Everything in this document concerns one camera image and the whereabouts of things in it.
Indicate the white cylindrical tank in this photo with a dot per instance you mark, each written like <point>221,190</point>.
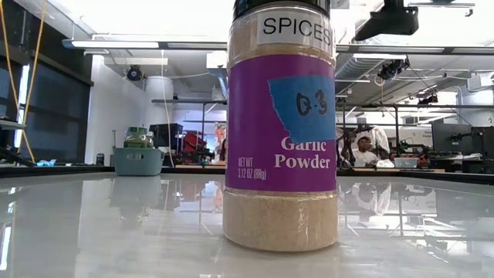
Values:
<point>159,89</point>

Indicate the red background object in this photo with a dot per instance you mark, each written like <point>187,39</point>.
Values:
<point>194,142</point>

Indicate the long ceiling light bar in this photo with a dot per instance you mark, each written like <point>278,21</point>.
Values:
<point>405,49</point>
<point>123,44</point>

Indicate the white hanging garment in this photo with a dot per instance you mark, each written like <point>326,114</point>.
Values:
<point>380,139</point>

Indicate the white plastic bag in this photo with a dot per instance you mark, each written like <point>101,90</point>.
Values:
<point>384,163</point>

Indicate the overhead rig bar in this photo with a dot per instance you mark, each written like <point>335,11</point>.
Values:
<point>444,4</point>

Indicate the orange colourful background object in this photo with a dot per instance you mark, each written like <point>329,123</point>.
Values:
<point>220,133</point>

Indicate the blue-grey plastic bin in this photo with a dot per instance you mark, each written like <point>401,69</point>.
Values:
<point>139,164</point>

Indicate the corrugated silver ceiling duct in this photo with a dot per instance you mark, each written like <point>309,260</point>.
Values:
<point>349,65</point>

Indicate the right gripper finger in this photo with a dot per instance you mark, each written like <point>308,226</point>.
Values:
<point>401,23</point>

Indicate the black box in background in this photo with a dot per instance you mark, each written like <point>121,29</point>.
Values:
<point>168,133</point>

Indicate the black computer monitor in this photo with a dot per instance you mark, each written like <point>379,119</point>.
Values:
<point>484,139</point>
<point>451,137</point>

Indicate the black ceiling-mounted camera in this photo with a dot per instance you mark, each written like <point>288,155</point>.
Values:
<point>391,69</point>

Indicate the black round ceiling fixture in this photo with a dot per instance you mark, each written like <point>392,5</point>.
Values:
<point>134,73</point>

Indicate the green lid spice jar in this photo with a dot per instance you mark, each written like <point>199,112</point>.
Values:
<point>135,141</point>

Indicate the seated person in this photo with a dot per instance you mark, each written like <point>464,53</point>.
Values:
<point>364,156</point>

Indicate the wooden background workbench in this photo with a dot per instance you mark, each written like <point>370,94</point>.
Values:
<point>193,167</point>

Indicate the blue cloth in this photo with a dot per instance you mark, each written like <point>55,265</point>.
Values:
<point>46,163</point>

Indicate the dark metal rack frame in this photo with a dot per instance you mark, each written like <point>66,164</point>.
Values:
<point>424,106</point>

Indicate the garlic powder jar purple label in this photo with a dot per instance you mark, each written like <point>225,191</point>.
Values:
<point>270,116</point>

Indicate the clear plastic bin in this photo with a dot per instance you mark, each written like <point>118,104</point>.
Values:
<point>406,162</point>

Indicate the white wall-mounted box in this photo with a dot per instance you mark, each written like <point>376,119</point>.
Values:
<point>480,82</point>

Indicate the small black ceiling fixture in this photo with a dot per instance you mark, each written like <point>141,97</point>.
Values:
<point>428,99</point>

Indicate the background black robot arm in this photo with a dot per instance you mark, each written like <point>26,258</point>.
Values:
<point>347,143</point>

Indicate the grey metal shelf rack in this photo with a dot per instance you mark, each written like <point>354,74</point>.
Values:
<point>185,101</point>

